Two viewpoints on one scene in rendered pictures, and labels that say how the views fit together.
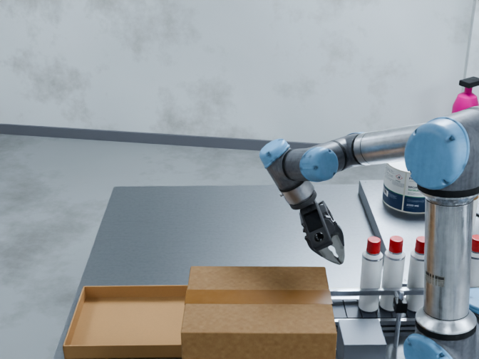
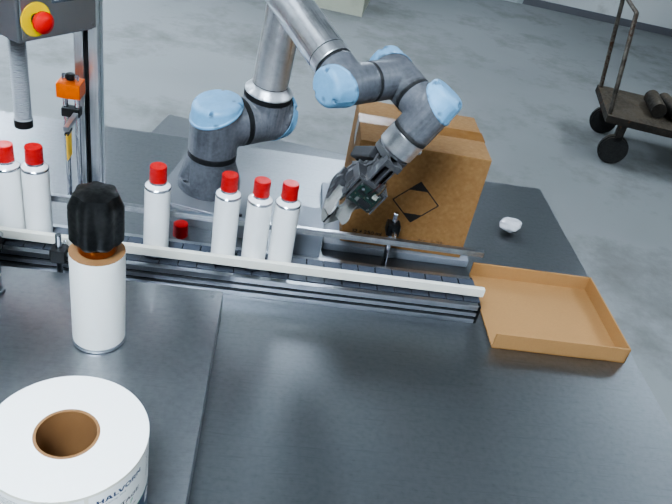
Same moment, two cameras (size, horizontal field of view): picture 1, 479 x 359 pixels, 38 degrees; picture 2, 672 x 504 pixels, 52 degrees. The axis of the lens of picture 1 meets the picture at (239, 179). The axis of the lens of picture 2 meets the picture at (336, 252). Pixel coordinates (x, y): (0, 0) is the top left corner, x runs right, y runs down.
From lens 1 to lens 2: 274 cm
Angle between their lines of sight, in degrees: 121
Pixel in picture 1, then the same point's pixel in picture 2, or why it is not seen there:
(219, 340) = not seen: hidden behind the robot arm
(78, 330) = (596, 316)
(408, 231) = (149, 391)
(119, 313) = (566, 332)
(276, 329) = not seen: hidden behind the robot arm
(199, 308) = (467, 128)
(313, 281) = (373, 130)
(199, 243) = (522, 461)
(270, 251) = (396, 424)
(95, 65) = not seen: outside the picture
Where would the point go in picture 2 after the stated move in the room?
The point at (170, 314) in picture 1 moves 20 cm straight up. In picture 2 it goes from (506, 323) to (536, 249)
